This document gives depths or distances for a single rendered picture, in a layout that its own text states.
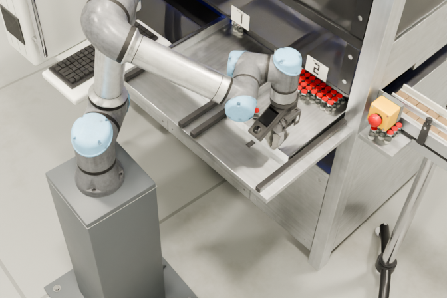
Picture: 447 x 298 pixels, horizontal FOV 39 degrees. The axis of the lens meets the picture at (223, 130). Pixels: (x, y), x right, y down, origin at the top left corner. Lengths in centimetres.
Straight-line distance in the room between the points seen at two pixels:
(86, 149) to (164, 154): 128
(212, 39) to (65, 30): 53
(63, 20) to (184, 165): 103
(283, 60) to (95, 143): 57
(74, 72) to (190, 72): 81
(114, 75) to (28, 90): 171
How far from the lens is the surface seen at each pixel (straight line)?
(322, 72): 200
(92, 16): 155
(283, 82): 168
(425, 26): 200
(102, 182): 191
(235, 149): 193
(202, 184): 294
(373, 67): 185
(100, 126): 183
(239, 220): 283
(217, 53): 224
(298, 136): 198
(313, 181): 235
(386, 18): 174
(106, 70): 178
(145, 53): 153
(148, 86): 212
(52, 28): 232
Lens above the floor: 235
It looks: 48 degrees down
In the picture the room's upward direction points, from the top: 2 degrees clockwise
